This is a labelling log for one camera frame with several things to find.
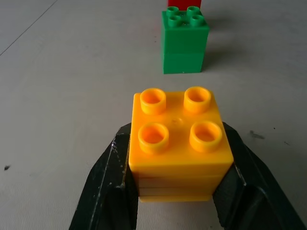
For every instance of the yellow studded building block cube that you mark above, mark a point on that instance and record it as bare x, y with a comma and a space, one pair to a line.
180, 148

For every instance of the red building block cube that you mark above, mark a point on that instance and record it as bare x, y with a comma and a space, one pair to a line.
183, 3

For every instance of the green studded building block cube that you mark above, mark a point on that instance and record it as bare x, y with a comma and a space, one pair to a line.
183, 45

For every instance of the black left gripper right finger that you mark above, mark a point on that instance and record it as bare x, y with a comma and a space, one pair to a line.
251, 191

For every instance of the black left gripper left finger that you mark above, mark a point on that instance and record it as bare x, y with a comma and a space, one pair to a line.
105, 191

